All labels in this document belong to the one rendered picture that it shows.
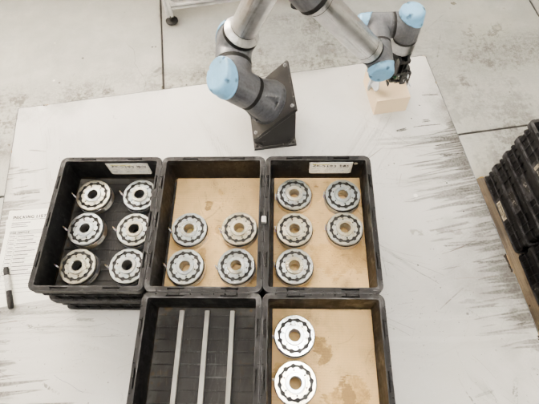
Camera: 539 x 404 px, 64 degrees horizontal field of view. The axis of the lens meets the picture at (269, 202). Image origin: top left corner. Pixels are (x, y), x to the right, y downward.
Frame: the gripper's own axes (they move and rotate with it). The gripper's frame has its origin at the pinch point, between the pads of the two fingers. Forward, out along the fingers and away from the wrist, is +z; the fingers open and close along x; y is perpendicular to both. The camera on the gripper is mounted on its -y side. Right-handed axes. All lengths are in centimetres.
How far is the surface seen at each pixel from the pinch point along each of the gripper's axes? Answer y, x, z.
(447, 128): 18.3, 18.3, 5.1
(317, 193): 43, -34, -8
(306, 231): 56, -40, -11
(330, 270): 68, -35, -8
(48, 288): 65, -108, -18
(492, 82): -54, 93, 75
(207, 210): 44, -68, -8
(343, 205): 50, -28, -11
